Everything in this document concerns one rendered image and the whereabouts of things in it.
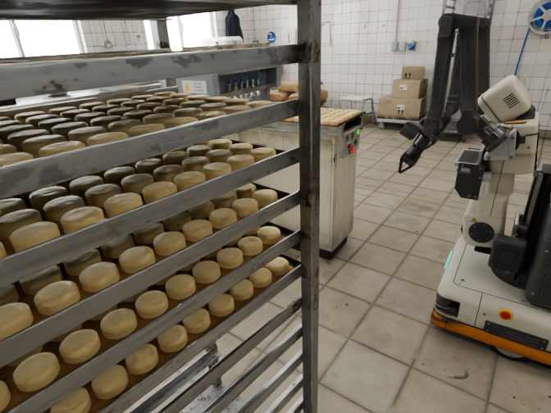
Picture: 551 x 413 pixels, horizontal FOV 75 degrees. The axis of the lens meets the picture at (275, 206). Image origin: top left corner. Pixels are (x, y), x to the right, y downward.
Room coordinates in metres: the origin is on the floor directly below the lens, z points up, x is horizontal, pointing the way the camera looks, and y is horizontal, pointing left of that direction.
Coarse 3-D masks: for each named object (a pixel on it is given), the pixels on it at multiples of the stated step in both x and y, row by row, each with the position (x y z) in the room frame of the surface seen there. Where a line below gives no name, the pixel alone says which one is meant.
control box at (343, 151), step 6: (354, 126) 2.17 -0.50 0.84; (348, 132) 2.04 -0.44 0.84; (354, 132) 2.11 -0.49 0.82; (342, 138) 1.99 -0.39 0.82; (348, 138) 2.04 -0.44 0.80; (354, 138) 2.11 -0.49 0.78; (342, 144) 1.99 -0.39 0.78; (354, 144) 2.11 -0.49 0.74; (342, 150) 1.99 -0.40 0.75; (348, 150) 2.04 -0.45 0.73; (354, 150) 2.12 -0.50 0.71; (342, 156) 1.99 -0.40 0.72
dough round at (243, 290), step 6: (240, 282) 0.62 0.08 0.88; (246, 282) 0.62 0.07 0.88; (234, 288) 0.60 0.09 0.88; (240, 288) 0.60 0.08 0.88; (246, 288) 0.60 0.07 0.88; (252, 288) 0.60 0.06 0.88; (234, 294) 0.59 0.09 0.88; (240, 294) 0.59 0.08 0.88; (246, 294) 0.59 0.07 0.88; (252, 294) 0.60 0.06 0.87; (240, 300) 0.59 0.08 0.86
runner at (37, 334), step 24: (264, 216) 0.59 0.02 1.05; (216, 240) 0.51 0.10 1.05; (168, 264) 0.44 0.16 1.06; (120, 288) 0.39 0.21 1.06; (144, 288) 0.41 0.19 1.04; (72, 312) 0.34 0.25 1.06; (96, 312) 0.36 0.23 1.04; (24, 336) 0.31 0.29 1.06; (48, 336) 0.32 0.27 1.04; (0, 360) 0.29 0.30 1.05
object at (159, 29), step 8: (152, 24) 0.97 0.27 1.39; (160, 24) 0.96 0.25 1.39; (152, 32) 0.97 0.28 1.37; (160, 32) 0.96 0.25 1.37; (160, 40) 0.96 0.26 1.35; (168, 40) 0.97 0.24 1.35; (160, 80) 0.97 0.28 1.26; (168, 80) 0.96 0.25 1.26; (216, 360) 0.97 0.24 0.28; (216, 384) 0.96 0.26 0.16
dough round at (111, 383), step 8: (112, 368) 0.42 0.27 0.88; (120, 368) 0.41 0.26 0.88; (104, 376) 0.40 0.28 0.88; (112, 376) 0.40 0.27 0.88; (120, 376) 0.40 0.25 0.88; (96, 384) 0.39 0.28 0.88; (104, 384) 0.39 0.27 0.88; (112, 384) 0.38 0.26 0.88; (120, 384) 0.39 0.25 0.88; (96, 392) 0.38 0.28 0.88; (104, 392) 0.37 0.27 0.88; (112, 392) 0.38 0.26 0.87; (120, 392) 0.38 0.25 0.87
